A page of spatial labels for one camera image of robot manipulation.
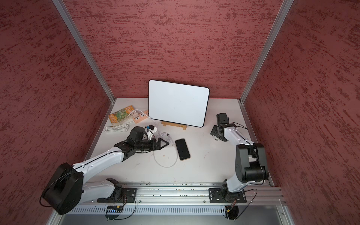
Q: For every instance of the white board black frame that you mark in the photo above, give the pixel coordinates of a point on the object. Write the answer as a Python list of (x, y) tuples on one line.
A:
[(178, 103)]

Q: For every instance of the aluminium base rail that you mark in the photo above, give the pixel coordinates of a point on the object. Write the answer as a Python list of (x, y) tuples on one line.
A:
[(177, 193)]

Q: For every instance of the pink USB charger adapter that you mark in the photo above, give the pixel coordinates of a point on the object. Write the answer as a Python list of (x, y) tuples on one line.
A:
[(135, 114)]

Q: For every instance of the aluminium right corner post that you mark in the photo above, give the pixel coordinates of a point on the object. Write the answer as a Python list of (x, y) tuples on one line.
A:
[(279, 20)]

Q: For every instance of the aluminium left corner post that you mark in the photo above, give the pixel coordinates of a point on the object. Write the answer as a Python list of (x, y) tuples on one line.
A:
[(65, 15)]

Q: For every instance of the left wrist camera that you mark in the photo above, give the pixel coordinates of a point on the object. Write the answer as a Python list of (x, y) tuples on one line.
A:
[(152, 129)]

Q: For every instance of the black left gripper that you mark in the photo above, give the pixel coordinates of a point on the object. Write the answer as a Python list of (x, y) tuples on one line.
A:
[(158, 146)]

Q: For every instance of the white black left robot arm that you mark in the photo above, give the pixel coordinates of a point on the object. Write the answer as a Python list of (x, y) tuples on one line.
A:
[(70, 185)]

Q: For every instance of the wooden board stand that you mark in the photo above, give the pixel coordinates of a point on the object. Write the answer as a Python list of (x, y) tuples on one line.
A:
[(164, 123)]

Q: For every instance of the black phone pink case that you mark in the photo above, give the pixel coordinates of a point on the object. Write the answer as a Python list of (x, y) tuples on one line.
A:
[(182, 149)]

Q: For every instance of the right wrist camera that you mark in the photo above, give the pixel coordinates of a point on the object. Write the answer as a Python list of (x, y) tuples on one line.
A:
[(222, 118)]

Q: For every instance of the pink power strip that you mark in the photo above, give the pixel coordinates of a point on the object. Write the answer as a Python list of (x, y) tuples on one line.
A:
[(142, 116)]

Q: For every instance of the orange paperback book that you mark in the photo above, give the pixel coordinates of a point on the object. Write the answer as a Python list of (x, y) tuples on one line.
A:
[(121, 116)]

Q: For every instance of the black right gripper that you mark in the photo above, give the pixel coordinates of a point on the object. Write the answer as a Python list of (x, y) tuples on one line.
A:
[(213, 132)]

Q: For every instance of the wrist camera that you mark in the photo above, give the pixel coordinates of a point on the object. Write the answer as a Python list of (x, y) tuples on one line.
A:
[(152, 129), (222, 118)]

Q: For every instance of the aluminium corner post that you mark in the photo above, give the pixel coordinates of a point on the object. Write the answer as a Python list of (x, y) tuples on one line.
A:
[(65, 15), (279, 20)]

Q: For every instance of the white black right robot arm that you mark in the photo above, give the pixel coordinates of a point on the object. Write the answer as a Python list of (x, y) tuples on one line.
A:
[(225, 156)]

